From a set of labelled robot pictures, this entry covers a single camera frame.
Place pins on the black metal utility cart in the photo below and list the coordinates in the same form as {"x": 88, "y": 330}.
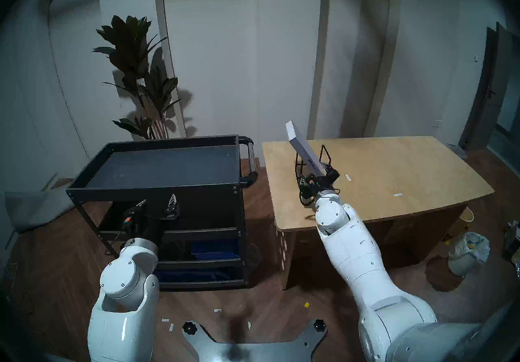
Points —
{"x": 162, "y": 168}

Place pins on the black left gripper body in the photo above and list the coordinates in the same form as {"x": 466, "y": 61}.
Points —
{"x": 142, "y": 223}

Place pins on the white trash bin with bag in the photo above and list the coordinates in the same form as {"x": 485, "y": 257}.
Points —
{"x": 467, "y": 249}

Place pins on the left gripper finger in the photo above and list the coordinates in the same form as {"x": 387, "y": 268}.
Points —
{"x": 141, "y": 205}
{"x": 172, "y": 203}

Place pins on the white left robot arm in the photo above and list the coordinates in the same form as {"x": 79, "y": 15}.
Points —
{"x": 122, "y": 284}

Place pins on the grey box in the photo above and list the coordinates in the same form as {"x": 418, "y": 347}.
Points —
{"x": 302, "y": 146}

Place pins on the blue plastic bin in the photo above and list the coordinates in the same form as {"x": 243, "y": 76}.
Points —
{"x": 215, "y": 248}

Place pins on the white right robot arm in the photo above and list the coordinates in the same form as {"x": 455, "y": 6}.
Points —
{"x": 357, "y": 255}

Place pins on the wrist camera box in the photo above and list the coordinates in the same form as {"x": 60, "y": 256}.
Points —
{"x": 127, "y": 220}
{"x": 311, "y": 181}

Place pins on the tall dark green plant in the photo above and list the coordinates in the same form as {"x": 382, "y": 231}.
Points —
{"x": 130, "y": 48}

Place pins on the light wooden table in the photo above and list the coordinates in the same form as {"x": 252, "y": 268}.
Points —
{"x": 398, "y": 166}

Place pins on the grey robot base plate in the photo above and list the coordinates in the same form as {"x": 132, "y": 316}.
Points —
{"x": 252, "y": 351}

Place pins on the dark grey door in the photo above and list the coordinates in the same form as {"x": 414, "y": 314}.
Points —
{"x": 485, "y": 89}

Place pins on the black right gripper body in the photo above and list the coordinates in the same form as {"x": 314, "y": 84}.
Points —
{"x": 321, "y": 184}

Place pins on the grey flat floor object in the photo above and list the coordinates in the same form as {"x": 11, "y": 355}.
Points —
{"x": 457, "y": 150}

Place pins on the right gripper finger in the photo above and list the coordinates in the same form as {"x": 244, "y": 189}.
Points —
{"x": 304, "y": 180}
{"x": 331, "y": 172}

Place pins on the black star knob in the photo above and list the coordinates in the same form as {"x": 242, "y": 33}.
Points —
{"x": 319, "y": 325}
{"x": 189, "y": 328}

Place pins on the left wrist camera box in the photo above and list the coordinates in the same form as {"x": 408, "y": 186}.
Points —
{"x": 127, "y": 220}

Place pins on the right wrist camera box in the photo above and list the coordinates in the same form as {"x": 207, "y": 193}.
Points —
{"x": 311, "y": 181}

